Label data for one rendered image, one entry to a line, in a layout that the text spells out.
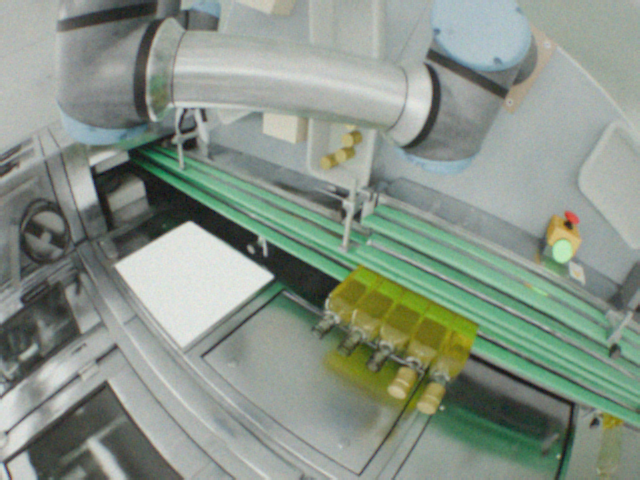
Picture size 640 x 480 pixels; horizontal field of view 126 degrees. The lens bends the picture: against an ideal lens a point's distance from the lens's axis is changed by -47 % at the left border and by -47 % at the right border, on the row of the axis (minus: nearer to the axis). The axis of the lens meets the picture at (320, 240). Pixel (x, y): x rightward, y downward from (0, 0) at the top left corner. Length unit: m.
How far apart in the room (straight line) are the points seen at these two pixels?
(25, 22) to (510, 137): 4.02
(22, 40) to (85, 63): 3.59
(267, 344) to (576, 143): 0.79
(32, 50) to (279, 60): 3.66
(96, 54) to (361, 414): 0.67
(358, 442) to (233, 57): 0.61
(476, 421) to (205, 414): 0.58
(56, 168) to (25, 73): 2.81
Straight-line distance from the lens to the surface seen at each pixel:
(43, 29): 3.90
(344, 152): 0.73
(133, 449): 0.71
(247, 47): 0.30
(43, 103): 3.83
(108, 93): 0.31
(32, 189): 1.13
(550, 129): 0.67
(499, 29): 0.35
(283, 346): 0.68
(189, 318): 0.75
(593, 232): 0.75
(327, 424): 0.60
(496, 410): 0.78
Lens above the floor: 1.41
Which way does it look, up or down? 42 degrees down
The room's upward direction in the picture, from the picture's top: 128 degrees counter-clockwise
